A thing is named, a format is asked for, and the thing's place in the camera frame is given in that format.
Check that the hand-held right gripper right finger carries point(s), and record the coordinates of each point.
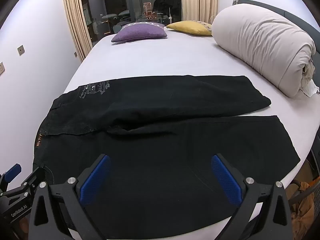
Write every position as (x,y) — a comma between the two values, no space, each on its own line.
(225,177)

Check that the purple pillow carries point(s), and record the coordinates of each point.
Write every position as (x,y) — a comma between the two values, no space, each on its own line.
(140,32)

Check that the glass window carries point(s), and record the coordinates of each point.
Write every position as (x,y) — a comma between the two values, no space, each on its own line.
(120,2)

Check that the yellow pillow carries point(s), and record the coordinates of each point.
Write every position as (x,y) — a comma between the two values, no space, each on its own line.
(190,27)

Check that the square wall socket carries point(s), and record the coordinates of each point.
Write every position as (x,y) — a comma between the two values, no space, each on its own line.
(1,68)
(20,50)

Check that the black basket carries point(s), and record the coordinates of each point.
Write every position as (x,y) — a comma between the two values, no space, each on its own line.
(302,196)

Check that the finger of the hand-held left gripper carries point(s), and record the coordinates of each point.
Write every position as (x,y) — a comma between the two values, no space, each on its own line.
(12,171)
(35,177)

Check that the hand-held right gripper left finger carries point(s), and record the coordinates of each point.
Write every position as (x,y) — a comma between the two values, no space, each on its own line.
(96,177)

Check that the brown cloth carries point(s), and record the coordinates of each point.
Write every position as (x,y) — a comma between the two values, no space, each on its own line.
(303,205)

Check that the rolled beige duvet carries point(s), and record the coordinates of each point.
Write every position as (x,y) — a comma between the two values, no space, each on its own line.
(257,42)

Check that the black pants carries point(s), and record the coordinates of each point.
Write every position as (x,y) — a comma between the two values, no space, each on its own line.
(175,142)

